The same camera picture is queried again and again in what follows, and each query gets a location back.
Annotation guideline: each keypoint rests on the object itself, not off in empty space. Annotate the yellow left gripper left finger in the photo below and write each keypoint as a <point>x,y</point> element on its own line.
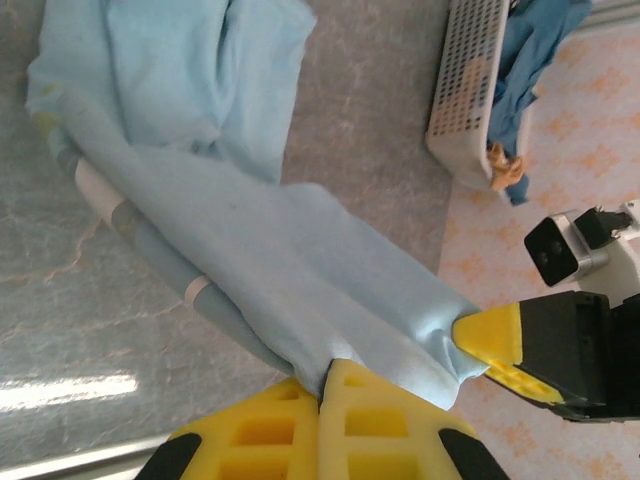
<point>270,440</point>

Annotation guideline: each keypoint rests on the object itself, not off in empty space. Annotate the aluminium frame post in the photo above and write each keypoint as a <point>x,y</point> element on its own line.
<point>615,12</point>

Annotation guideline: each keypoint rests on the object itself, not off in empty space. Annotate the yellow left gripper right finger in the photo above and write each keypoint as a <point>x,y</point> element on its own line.
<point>380,435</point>

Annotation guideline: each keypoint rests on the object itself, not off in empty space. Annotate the light blue t-shirt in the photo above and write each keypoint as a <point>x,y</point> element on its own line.
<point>225,225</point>

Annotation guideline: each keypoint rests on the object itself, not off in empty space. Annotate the dark blue t-shirt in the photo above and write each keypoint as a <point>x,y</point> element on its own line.
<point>530,65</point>

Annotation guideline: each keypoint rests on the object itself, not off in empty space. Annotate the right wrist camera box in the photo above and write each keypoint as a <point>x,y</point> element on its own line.
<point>555,250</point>

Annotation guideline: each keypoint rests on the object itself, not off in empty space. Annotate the white plastic laundry basket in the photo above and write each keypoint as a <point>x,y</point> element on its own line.
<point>465,75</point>

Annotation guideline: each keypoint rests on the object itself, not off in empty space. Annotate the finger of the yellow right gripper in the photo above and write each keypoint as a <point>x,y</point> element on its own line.
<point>530,385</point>
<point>492,332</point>

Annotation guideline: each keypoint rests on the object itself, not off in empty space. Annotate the orange cloth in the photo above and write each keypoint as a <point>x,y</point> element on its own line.
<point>505,167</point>

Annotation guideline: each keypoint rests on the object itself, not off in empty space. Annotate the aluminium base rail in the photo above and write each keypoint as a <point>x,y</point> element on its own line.
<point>75,462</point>

